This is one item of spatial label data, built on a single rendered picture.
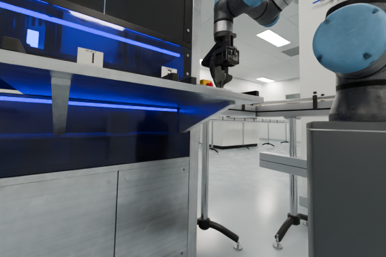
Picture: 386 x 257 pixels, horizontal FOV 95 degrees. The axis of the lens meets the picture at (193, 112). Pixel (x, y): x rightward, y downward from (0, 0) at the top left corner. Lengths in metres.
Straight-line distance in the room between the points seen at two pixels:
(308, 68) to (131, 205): 1.90
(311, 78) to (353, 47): 1.63
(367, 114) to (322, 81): 1.50
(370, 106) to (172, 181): 0.77
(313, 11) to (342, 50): 1.86
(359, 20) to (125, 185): 0.86
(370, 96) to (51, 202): 0.97
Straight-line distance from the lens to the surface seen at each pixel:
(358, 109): 0.57
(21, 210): 0.82
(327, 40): 0.48
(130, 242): 0.95
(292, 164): 1.49
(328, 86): 2.03
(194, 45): 1.05
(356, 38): 0.47
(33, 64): 0.38
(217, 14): 0.77
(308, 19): 2.30
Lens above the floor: 0.78
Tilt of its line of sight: 4 degrees up
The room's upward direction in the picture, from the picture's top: 1 degrees clockwise
